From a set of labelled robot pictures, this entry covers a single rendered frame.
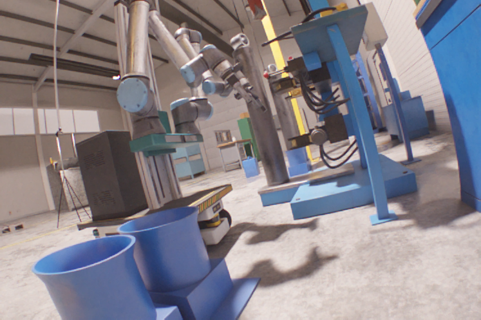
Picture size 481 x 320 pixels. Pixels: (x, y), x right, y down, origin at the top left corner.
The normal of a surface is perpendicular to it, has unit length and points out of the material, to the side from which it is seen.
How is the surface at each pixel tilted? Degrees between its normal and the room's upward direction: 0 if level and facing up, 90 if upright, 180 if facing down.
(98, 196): 90
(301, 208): 90
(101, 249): 63
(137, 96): 95
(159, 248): 90
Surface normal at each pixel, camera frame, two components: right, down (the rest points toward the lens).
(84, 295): 0.44, -0.16
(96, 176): -0.25, 0.02
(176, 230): 0.69, 0.25
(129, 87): 0.16, 0.00
